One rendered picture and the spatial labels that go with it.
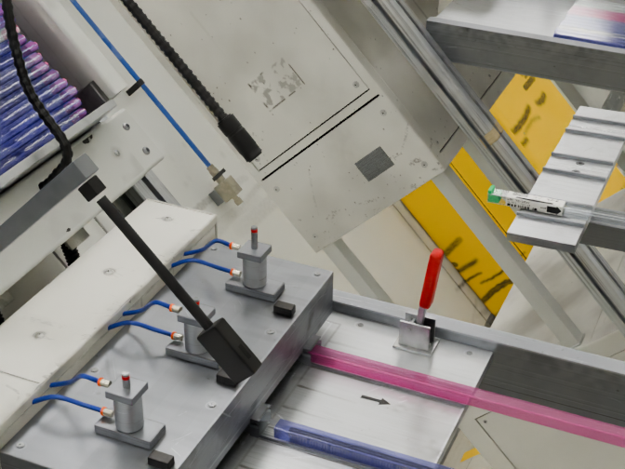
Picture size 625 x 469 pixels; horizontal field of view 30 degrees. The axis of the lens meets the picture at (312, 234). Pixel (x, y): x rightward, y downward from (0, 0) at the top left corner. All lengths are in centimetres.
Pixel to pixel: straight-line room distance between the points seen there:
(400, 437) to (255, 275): 20
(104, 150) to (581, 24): 93
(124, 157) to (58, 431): 36
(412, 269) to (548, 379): 302
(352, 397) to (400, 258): 307
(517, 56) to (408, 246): 240
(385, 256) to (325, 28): 220
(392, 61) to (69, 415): 118
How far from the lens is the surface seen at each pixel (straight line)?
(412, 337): 110
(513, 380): 113
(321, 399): 105
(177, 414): 94
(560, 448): 218
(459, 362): 110
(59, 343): 99
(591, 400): 112
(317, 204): 206
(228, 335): 82
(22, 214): 86
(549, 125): 425
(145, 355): 100
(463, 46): 185
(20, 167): 106
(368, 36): 198
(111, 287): 106
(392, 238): 412
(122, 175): 118
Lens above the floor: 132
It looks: 8 degrees down
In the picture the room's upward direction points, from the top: 39 degrees counter-clockwise
